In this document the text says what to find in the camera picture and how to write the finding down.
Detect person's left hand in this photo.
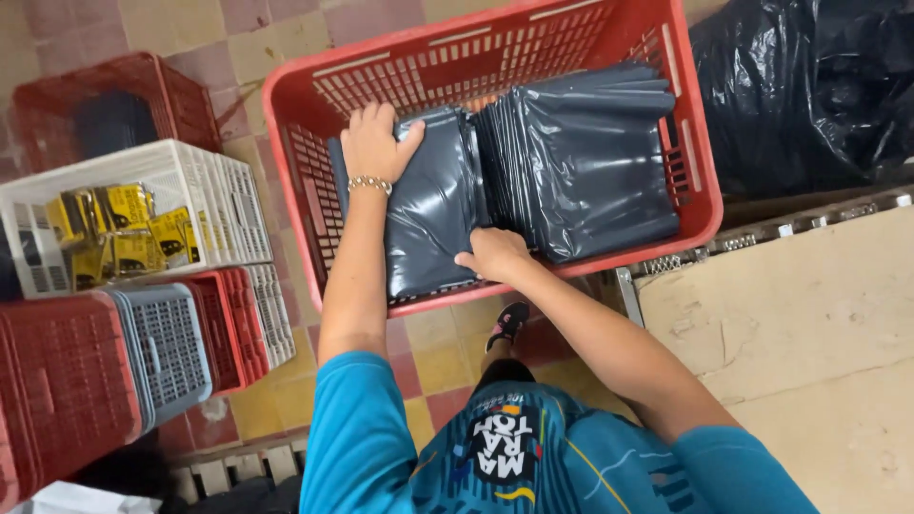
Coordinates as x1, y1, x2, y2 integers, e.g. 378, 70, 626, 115
340, 102, 427, 188

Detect person's right hand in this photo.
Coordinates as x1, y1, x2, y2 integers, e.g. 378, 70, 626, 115
454, 227, 536, 285

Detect stack of grey bags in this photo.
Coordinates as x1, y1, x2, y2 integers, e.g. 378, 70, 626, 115
327, 107, 494, 301

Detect black and pink shoe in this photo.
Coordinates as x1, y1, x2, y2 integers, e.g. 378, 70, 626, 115
485, 300, 531, 354

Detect person's leg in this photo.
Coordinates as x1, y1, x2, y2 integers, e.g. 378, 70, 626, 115
479, 338, 538, 390

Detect thick row of grey bags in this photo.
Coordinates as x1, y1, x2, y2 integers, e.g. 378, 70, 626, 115
471, 63, 681, 264

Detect large red plastic crate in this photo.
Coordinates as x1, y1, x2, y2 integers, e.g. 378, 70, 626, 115
261, 0, 724, 318

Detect white plastic crate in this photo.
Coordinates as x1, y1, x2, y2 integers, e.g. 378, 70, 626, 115
0, 139, 273, 301

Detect nested white crates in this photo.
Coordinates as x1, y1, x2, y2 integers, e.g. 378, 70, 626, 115
243, 263, 297, 370

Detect dark red plastic crate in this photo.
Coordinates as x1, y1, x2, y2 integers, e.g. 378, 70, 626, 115
10, 51, 223, 174

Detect person's blue printed shirt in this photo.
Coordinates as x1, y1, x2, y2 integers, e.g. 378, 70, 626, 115
299, 350, 820, 514

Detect nested red crates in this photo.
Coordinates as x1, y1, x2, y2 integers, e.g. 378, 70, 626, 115
166, 267, 271, 397

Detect dark bags in crate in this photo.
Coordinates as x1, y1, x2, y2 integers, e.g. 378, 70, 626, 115
74, 91, 159, 159

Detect heap of yellow packets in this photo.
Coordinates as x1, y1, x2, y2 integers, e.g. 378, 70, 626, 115
46, 183, 202, 291

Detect grey plastic crate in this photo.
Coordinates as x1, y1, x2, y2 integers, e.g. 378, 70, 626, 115
106, 283, 214, 434

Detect cardboard-topped workbench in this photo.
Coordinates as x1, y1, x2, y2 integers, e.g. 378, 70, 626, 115
616, 184, 914, 514

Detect wooden pallet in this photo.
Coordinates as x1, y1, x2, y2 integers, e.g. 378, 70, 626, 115
170, 433, 309, 504

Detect black garbage bag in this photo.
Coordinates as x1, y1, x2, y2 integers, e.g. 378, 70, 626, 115
689, 0, 914, 199

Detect stack of red crates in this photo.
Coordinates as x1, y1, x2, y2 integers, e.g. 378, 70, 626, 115
0, 291, 143, 511

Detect white sheet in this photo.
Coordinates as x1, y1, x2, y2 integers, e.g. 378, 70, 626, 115
9, 480, 164, 514

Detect beaded bracelet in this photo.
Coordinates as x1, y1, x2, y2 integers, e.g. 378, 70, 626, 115
347, 176, 394, 197

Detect metal roller rail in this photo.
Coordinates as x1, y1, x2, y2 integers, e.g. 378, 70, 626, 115
627, 187, 914, 278

